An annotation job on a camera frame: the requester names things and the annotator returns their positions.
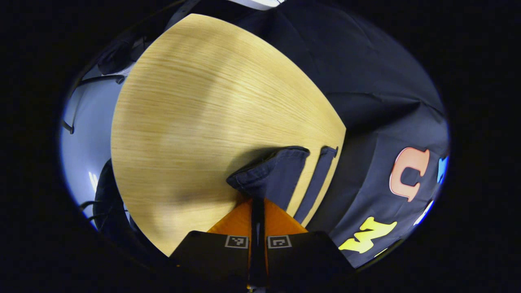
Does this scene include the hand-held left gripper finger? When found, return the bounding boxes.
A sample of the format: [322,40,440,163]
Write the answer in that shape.
[169,198,259,290]
[259,198,355,290]

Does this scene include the dark jeans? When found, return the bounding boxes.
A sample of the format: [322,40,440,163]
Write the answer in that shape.
[226,146,339,226]

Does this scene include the black chair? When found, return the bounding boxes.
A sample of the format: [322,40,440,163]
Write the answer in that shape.
[79,159,135,249]
[61,24,163,135]

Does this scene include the black backdrop cloth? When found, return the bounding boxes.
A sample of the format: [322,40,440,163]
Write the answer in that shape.
[163,0,450,269]

